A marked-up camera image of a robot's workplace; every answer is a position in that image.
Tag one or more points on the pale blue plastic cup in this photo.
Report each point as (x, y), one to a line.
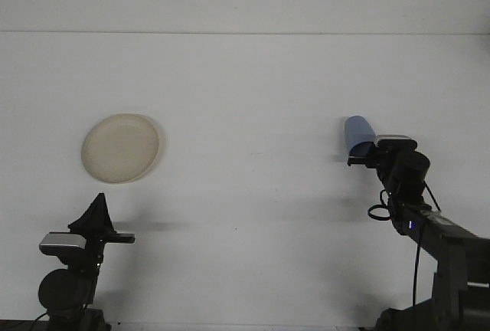
(358, 130)

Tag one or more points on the pale cream round plate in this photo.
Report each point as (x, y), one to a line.
(120, 147)

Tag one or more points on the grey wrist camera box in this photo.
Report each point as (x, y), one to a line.
(394, 140)
(61, 242)

